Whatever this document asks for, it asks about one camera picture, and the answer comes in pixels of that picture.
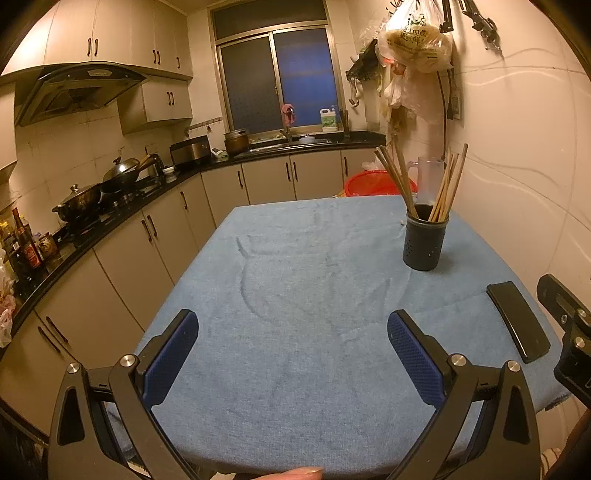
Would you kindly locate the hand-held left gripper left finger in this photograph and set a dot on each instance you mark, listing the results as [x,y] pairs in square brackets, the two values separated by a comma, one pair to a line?
[171,355]

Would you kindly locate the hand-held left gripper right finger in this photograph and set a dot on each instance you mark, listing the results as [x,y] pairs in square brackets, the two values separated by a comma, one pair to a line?
[415,360]

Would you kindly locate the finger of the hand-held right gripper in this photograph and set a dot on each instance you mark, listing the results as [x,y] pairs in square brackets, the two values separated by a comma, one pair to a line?
[556,295]
[577,360]

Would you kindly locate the dark grey utensil holder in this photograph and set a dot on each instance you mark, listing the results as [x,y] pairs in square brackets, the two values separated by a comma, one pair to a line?
[425,244]

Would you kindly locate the bunch of wooden chopsticks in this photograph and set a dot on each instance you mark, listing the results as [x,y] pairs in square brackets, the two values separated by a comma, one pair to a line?
[400,184]

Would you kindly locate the person's left hand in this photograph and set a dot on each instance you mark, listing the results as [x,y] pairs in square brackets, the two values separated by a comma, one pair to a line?
[300,474]

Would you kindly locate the black smartphone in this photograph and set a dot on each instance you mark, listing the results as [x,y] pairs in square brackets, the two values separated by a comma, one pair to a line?
[519,321]

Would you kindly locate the beige lower kitchen cabinets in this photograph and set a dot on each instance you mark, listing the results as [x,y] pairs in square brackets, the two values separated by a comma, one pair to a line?
[161,240]

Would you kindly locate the beige kitchen cabinets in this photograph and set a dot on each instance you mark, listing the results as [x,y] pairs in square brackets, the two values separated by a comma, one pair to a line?
[161,240]
[115,27]

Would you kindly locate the blue table cloth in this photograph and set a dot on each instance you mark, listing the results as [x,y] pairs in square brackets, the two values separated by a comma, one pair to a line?
[300,277]

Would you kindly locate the small brown jar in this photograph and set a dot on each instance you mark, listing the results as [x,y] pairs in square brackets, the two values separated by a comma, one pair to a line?
[47,246]

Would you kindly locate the black gas stove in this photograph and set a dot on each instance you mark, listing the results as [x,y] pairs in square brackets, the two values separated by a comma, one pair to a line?
[134,191]

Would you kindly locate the crumpled plastic bags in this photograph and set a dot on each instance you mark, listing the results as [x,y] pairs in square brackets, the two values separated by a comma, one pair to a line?
[5,323]

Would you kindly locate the frosted glass mug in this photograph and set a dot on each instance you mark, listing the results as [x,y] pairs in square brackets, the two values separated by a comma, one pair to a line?
[431,177]

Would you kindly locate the dark sauce bottle red label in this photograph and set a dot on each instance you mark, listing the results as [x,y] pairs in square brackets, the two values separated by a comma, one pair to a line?
[30,251]

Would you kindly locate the frying pan with glass lid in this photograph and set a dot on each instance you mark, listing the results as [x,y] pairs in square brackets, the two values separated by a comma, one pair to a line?
[76,201]

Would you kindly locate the small white bowl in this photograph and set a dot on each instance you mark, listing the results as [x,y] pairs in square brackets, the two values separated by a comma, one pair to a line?
[168,173]

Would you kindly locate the red plastic basket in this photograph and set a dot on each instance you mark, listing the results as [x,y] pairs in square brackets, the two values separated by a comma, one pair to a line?
[369,182]

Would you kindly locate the dark electric kettle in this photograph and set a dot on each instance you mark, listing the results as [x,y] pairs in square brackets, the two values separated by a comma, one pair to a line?
[158,166]

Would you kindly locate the black kitchen countertop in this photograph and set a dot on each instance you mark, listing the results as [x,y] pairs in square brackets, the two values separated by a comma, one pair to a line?
[198,167]

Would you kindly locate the wok with steel lid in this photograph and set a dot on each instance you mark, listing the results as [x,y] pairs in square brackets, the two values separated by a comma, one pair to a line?
[121,170]

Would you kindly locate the white plastic bag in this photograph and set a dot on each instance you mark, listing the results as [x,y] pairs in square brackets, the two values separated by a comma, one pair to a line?
[371,165]

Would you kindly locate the brown cooking pot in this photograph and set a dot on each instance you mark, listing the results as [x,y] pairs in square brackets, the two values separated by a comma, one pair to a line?
[235,143]

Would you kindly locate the steel kitchen sink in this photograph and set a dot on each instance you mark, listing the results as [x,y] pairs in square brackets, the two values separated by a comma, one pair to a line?
[272,146]

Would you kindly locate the metal sink faucet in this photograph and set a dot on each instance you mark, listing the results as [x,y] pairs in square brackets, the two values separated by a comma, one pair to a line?
[286,134]

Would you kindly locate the white detergent bottle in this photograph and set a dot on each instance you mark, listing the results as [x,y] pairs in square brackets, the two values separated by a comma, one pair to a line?
[329,121]

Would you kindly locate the hanging clear plastic bags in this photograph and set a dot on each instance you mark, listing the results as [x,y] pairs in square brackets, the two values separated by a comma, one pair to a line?
[401,92]

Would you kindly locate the pink cloth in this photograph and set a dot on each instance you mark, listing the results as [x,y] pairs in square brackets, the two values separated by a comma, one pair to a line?
[288,113]

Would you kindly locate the dark range hood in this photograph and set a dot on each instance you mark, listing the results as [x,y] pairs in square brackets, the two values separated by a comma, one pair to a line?
[87,83]

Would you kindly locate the plastic bag with flatbread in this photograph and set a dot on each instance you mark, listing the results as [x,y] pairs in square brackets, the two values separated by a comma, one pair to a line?
[415,41]

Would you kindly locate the kitchen window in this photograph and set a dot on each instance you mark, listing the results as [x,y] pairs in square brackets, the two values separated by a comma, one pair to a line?
[300,69]

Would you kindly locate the beige upper kitchen cabinets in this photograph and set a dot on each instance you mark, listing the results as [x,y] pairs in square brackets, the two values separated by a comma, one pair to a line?
[115,27]

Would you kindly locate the wall power outlet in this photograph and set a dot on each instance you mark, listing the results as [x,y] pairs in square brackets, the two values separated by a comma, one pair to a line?
[456,104]

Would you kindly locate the metal wall shelf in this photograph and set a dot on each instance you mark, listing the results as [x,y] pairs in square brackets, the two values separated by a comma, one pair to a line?
[364,60]

